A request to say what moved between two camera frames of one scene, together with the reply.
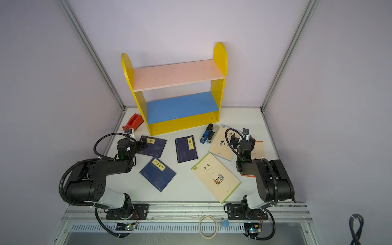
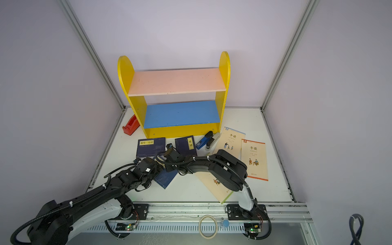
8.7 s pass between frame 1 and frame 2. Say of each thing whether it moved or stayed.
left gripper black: moved
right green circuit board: stayed
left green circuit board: stayed
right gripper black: moved
